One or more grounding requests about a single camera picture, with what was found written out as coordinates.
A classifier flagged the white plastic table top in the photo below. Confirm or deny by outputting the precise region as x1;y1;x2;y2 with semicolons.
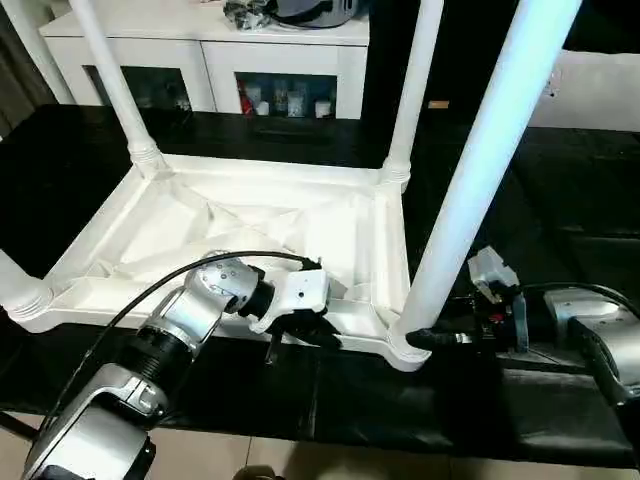
38;152;433;373

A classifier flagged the dark robot lower body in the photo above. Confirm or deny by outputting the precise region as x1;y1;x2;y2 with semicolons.
233;463;282;480

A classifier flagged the black cabinet with yellow label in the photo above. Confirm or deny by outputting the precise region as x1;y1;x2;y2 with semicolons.
363;0;525;132

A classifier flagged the black work mat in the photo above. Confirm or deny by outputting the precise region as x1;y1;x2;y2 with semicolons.
0;103;640;470

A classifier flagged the white glass-door cabinet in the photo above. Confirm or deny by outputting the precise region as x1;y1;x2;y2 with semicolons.
38;1;372;121

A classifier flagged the grey helmet on cabinet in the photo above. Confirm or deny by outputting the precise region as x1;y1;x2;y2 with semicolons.
268;0;367;30

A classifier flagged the dark clutter on cabinet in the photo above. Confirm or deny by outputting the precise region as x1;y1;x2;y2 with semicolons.
223;0;277;33

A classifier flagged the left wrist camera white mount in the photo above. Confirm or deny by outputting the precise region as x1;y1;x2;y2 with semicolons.
248;267;332;335

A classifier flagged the black table frame leg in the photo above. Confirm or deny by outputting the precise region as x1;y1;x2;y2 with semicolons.
0;411;37;442

